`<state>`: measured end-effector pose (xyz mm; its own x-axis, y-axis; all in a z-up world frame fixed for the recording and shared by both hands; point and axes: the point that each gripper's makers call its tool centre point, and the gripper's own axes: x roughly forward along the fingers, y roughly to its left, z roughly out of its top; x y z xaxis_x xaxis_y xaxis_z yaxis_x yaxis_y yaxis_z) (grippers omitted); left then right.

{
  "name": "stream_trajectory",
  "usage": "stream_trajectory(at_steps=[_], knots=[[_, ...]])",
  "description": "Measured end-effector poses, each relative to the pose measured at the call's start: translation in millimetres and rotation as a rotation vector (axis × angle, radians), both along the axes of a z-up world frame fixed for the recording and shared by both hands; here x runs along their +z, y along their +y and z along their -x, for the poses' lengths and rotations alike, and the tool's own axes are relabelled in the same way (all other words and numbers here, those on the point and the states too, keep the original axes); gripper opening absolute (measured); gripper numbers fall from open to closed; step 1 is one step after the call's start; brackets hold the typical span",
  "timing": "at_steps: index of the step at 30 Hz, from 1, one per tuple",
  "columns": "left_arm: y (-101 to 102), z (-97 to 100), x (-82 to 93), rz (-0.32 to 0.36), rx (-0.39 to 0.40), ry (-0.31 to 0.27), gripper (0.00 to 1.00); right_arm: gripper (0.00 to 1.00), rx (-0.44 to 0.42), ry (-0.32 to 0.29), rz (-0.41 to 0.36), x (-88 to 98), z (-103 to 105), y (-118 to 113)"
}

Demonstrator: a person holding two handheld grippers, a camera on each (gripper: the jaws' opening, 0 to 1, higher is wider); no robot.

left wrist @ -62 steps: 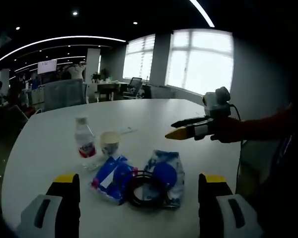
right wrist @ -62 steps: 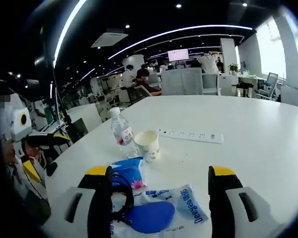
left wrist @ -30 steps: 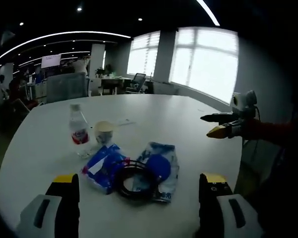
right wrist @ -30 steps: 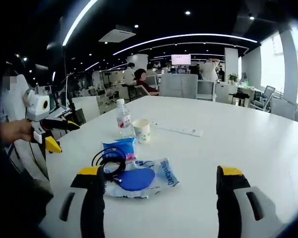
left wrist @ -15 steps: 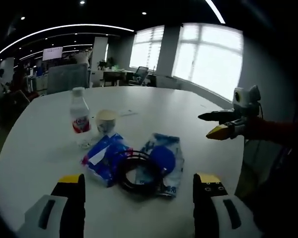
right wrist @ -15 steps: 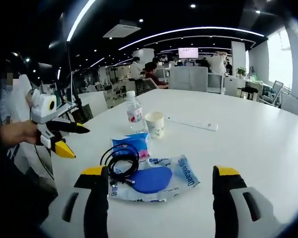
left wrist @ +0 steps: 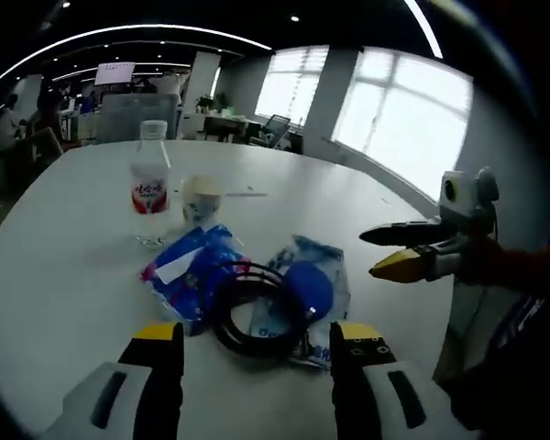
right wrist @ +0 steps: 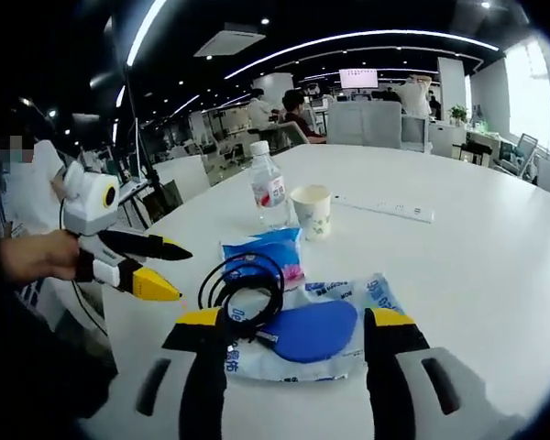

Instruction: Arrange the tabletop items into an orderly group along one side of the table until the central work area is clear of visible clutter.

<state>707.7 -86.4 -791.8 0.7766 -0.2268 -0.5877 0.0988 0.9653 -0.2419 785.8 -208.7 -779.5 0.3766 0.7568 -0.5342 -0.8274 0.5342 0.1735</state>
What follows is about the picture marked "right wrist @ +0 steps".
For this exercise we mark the person's light shirt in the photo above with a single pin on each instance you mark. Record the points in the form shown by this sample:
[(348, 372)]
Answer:
[(41, 192)]

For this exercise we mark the green potted plant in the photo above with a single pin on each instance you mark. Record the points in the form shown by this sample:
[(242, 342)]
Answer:
[(458, 113)]

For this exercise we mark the straight ceiling light strip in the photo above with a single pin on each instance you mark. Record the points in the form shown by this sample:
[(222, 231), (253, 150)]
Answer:
[(144, 29)]

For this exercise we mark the clear plastic water bottle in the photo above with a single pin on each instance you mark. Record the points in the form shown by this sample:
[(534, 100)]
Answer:
[(268, 183)]

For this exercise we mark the white table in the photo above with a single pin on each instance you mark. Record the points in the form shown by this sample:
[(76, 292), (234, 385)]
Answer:
[(463, 275)]

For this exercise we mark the clear bag with blue pad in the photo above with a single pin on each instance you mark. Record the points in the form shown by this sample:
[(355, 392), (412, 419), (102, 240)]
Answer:
[(316, 330)]

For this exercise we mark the person's left hand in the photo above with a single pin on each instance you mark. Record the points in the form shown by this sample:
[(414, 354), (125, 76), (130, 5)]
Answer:
[(41, 254)]

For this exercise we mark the ceiling air vent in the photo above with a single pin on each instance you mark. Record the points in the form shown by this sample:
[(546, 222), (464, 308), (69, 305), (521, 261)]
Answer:
[(229, 44)]

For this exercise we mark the white paper cup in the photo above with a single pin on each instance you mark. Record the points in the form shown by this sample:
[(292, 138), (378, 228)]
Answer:
[(314, 213)]

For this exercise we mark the black tripod stand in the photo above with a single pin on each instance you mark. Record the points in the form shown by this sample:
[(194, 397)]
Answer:
[(165, 201)]

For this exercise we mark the person's dark trousers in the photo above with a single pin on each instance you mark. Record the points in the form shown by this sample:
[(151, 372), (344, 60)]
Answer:
[(36, 357)]

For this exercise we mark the black mesh office chair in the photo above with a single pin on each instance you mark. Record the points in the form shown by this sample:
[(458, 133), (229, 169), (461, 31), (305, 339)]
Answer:
[(527, 149)]

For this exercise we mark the curved ceiling light strip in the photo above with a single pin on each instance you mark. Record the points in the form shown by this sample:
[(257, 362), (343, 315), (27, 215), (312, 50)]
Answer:
[(362, 36)]

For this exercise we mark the narrow bright window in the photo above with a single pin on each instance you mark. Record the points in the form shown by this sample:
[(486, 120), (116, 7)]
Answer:
[(529, 96)]

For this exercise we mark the wall display screen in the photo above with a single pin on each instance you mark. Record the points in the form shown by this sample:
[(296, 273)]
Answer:
[(358, 79)]

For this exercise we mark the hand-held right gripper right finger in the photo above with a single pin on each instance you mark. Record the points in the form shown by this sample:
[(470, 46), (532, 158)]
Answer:
[(389, 380)]

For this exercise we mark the white power strip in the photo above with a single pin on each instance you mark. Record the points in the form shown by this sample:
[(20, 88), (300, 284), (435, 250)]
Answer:
[(385, 209)]

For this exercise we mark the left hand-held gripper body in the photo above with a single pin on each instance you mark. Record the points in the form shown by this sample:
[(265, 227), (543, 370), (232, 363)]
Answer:
[(84, 201)]

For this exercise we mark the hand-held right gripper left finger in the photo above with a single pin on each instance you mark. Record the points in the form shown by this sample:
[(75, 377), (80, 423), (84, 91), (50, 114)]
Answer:
[(201, 376)]

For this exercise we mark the blue tissue pack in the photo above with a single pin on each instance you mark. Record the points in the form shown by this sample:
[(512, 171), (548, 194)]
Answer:
[(275, 247)]

